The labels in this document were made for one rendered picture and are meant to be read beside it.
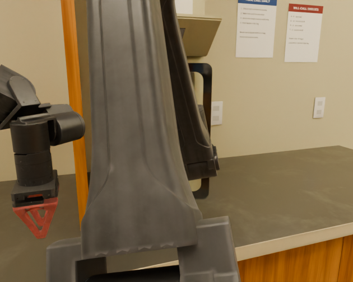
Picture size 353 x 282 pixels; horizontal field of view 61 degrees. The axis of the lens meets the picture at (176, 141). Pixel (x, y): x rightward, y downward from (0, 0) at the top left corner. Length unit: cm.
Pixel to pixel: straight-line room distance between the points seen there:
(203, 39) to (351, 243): 77
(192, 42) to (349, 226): 70
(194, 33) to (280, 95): 90
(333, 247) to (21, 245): 88
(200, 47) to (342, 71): 117
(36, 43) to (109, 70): 113
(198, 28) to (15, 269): 73
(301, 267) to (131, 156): 90
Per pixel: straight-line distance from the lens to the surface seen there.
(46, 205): 55
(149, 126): 17
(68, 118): 58
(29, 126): 53
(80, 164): 83
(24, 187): 56
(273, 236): 88
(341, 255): 112
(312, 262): 105
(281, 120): 170
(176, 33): 41
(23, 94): 55
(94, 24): 22
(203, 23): 85
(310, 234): 94
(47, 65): 131
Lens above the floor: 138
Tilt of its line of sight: 14 degrees down
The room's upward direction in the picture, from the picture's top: straight up
